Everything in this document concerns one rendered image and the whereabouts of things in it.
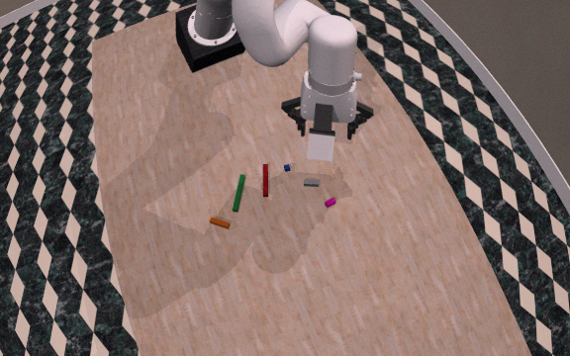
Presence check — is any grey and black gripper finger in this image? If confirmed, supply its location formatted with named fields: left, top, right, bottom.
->
left=281, top=97, right=306, bottom=136
left=347, top=101, right=374, bottom=140

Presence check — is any magenta rod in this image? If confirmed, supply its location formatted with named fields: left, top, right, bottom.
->
left=325, top=198, right=336, bottom=208

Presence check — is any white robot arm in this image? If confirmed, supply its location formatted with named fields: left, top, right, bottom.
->
left=188, top=0, right=361, bottom=161

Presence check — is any grey rectangular bar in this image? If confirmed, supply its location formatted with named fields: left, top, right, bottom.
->
left=304, top=179, right=319, bottom=187

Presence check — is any green rod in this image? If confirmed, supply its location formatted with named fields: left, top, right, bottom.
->
left=233, top=174, right=245, bottom=212

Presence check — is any orange rod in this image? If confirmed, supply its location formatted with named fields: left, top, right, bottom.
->
left=209, top=217, right=230, bottom=229

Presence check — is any red rod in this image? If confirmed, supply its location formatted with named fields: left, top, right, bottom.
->
left=263, top=164, right=268, bottom=197

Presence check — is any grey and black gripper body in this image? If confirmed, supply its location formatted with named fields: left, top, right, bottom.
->
left=300, top=71, right=357, bottom=123

